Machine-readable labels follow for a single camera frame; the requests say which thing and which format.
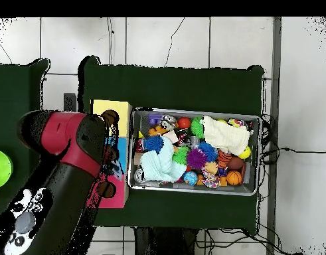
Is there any clear mesh bin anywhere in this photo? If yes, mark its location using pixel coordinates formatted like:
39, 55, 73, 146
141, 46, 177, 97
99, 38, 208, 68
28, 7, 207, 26
129, 108, 262, 197

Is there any wooden box with three holes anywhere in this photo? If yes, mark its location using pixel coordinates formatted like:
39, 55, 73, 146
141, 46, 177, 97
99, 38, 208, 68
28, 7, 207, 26
87, 99, 133, 209

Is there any blue spiky ball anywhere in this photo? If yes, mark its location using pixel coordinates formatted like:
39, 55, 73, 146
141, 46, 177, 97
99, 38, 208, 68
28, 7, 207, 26
199, 141, 221, 163
143, 135, 164, 155

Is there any crushed silver can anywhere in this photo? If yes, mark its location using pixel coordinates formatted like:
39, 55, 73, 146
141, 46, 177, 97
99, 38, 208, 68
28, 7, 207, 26
159, 115, 179, 131

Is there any mint green cloth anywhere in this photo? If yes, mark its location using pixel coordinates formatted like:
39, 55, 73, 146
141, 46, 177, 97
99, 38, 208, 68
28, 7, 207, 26
139, 136, 188, 182

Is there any green spiky ball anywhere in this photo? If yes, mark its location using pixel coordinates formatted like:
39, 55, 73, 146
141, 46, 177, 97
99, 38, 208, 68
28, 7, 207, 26
171, 146, 190, 165
189, 116, 206, 140

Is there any orange red ball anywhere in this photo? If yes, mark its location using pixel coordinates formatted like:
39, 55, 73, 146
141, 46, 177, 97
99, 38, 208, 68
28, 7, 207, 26
177, 116, 192, 130

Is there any purple spiky ball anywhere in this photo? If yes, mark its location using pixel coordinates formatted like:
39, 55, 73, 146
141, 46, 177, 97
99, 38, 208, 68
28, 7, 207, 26
186, 148, 208, 170

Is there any dark green table cloth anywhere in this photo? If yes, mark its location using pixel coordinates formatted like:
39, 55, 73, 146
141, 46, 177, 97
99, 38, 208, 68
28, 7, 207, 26
0, 58, 52, 230
77, 55, 266, 232

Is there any cream yellow cloth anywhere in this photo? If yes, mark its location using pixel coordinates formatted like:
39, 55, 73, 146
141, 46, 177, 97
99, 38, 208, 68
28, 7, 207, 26
201, 116, 253, 155

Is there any tiger striped toy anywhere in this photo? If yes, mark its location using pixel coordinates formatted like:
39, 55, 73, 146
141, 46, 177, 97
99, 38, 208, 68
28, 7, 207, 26
217, 150, 234, 169

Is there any orange mini basketball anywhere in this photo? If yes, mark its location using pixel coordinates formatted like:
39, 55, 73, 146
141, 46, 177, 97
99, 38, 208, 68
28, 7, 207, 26
226, 170, 243, 187

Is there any bright green bowl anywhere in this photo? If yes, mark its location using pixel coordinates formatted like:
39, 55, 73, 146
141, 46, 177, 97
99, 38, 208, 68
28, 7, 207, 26
0, 148, 14, 190

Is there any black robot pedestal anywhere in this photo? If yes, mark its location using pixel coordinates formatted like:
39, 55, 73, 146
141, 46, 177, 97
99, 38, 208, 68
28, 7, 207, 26
131, 227, 200, 255

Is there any black cable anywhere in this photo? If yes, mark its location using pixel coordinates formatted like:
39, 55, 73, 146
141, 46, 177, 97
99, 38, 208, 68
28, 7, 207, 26
262, 145, 326, 159

